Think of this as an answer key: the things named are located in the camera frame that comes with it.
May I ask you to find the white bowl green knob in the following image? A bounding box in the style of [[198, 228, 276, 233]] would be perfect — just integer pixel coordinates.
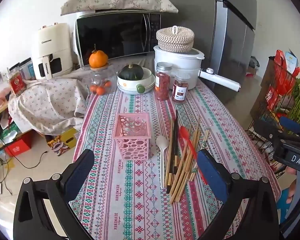
[[116, 67, 156, 95]]

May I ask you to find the brown cardboard box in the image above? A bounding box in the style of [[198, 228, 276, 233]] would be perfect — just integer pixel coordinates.
[[249, 62, 276, 131]]

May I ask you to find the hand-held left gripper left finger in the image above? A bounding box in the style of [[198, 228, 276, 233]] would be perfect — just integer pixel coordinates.
[[12, 149, 95, 240]]

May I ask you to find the yellow cardboard box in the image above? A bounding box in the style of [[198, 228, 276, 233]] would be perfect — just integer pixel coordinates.
[[46, 127, 78, 157]]

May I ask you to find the floral cloth cover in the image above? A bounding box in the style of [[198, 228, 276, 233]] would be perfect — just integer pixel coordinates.
[[60, 0, 178, 16]]

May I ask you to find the person's right hand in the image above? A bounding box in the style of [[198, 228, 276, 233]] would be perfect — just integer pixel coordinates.
[[286, 167, 298, 205]]

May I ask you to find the wooden side desk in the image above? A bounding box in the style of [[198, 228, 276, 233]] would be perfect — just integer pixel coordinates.
[[0, 80, 30, 153]]

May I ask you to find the red box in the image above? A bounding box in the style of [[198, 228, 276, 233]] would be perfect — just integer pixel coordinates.
[[4, 138, 32, 157]]

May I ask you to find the patterned woven tablecloth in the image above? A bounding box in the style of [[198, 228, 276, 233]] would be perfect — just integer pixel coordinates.
[[69, 62, 282, 240]]

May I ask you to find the pile of bamboo chopsticks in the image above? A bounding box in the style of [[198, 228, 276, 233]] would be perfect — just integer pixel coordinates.
[[164, 116, 208, 203]]

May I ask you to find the jar of red berries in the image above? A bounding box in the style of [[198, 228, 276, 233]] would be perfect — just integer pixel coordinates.
[[154, 62, 173, 101]]

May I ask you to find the large orange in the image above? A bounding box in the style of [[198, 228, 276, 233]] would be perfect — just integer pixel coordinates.
[[89, 44, 108, 68]]

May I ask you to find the white plastic spoon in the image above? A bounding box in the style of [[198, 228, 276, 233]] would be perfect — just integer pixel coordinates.
[[156, 135, 169, 190]]

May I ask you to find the black chopstick gold band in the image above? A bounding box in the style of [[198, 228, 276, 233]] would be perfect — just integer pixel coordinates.
[[174, 109, 179, 174], [166, 120, 177, 194]]

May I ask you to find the red plastic bag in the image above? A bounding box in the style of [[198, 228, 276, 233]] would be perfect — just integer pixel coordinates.
[[266, 49, 300, 108]]

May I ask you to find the black floor cable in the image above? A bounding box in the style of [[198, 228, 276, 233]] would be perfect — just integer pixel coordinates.
[[22, 151, 49, 170]]

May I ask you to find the white floral cloth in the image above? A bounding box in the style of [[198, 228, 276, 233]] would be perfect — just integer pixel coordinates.
[[8, 57, 150, 137]]

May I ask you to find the dark green pumpkin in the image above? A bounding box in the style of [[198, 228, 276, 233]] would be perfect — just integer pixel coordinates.
[[117, 64, 144, 81]]

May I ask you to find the pink perforated plastic basket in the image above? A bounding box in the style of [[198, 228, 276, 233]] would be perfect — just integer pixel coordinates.
[[112, 112, 152, 161]]

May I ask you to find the pink plastic bag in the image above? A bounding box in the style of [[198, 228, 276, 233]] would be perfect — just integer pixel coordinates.
[[0, 89, 13, 112]]

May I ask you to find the red plastic spoon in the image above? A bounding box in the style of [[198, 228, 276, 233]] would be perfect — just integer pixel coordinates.
[[179, 126, 208, 184]]

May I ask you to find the grey refrigerator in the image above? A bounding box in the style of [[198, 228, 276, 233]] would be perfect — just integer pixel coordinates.
[[155, 0, 258, 105]]

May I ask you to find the black microwave oven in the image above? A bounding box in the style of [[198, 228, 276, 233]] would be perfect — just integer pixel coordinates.
[[74, 10, 163, 67]]

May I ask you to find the person's blue clothing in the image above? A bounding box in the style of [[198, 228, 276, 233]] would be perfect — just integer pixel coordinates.
[[277, 187, 292, 224]]

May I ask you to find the jar with brown label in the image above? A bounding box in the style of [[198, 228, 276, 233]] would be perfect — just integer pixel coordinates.
[[172, 74, 190, 103]]

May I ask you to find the glass jar wooden lid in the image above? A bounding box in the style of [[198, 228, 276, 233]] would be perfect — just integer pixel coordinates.
[[82, 65, 115, 96]]

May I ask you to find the woven lidded basket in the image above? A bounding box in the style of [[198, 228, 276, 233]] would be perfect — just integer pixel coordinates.
[[156, 25, 194, 53]]

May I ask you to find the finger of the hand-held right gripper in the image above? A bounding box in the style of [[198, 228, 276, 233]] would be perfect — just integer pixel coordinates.
[[254, 118, 285, 145], [279, 116, 300, 145]]

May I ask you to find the cream air fryer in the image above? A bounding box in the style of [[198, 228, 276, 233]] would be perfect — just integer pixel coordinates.
[[31, 22, 73, 81]]

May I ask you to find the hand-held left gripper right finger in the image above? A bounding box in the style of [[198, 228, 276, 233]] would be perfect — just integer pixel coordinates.
[[197, 149, 282, 240]]

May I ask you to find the black wire rack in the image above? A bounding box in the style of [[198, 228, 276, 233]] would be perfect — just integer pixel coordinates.
[[244, 55, 300, 179]]

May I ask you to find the red tea tin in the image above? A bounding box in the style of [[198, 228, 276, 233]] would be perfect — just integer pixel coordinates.
[[10, 72, 27, 97]]

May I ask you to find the white electric pot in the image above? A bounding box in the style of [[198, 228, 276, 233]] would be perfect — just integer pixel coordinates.
[[154, 45, 241, 93]]

